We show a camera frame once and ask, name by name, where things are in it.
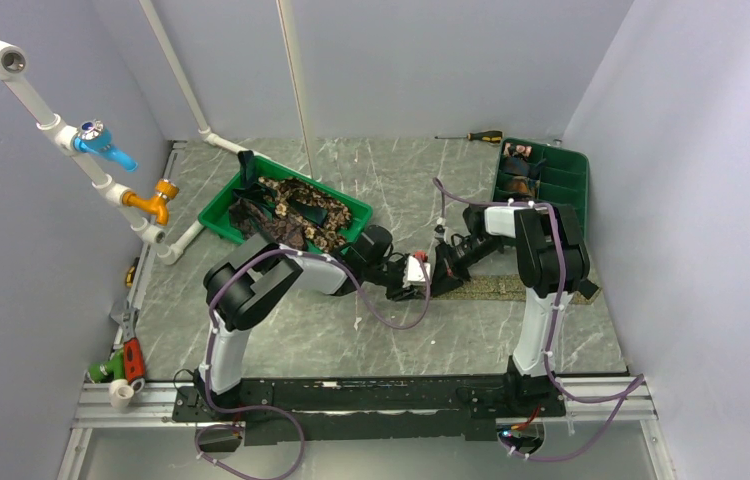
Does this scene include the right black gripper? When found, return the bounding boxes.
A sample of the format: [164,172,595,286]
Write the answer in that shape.
[427,236,501,299]

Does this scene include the blue valve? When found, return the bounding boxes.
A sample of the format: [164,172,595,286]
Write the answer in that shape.
[72,119,138,172]

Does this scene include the orange brass tap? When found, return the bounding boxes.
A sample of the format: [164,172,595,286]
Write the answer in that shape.
[120,178,180,226]

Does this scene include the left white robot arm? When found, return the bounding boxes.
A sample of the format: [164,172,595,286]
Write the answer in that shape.
[195,225,434,420]

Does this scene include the rolled ties in organizer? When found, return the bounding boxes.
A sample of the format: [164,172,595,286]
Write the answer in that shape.
[499,142,544,199]

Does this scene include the white pvc pipe frame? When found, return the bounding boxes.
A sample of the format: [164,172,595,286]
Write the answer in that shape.
[0,0,270,266]

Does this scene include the olive gold patterned tie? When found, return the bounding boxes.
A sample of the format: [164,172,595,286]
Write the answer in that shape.
[432,274,602,305]

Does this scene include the green tray of ties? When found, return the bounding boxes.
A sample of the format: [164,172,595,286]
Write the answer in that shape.
[198,153,373,253]

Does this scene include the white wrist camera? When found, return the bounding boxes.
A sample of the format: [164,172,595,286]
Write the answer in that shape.
[403,250,431,287]
[434,217,448,244]

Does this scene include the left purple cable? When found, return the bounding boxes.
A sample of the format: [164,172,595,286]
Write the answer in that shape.
[193,247,433,480]

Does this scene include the aluminium frame rail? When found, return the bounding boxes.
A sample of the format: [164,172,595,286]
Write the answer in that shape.
[59,374,677,479]

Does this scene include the orange handled screwdriver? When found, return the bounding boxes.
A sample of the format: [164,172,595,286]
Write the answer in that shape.
[434,130,504,145]

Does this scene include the white pipe fitting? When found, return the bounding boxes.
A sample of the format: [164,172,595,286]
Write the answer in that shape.
[108,379,135,411]

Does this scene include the yellow black tool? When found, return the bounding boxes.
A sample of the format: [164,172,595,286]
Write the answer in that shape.
[124,257,139,288]

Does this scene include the dark teal tie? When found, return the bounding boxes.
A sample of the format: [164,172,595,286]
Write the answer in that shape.
[232,150,328,226]

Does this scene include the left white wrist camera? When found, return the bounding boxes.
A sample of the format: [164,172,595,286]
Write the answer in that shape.
[403,250,431,287]

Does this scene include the white vertical pole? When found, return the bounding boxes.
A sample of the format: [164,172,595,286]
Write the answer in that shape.
[276,0,319,180]

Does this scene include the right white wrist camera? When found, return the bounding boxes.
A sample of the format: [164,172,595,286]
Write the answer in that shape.
[434,217,448,244]

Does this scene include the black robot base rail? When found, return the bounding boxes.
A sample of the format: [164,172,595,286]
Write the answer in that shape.
[172,373,566,446]

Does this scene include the green compartment organizer box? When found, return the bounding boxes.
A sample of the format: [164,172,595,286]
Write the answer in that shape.
[492,137,589,233]

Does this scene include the green pipe fitting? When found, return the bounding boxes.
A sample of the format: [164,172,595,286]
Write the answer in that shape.
[86,349,126,384]

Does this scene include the brown floral tie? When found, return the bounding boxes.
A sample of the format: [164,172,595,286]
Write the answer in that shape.
[258,176,352,253]

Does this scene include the red pipe wrench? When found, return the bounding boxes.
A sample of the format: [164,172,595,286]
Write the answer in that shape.
[110,299,146,392]

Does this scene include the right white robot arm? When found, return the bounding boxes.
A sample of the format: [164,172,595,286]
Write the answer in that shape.
[430,204,590,415]

